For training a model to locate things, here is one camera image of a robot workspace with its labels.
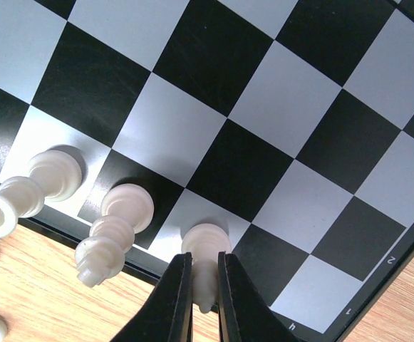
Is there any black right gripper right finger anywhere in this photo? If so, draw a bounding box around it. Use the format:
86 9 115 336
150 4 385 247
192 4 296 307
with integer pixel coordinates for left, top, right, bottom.
218 252 298 341

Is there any white queen piece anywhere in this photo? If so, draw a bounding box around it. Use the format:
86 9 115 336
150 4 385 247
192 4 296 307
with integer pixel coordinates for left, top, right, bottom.
0 150 83 238

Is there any white king piece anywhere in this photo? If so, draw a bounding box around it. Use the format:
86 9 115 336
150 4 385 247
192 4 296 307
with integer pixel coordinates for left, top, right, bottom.
74 184 155 288

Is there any white bishop piece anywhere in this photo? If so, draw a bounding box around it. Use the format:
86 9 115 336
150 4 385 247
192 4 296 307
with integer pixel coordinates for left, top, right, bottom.
181 223 232 314

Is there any black silver chess board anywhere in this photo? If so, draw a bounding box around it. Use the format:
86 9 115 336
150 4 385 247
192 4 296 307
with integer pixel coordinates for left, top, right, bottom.
0 1 414 341

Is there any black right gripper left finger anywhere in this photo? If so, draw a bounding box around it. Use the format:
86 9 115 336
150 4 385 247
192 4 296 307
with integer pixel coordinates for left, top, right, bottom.
111 252 192 342

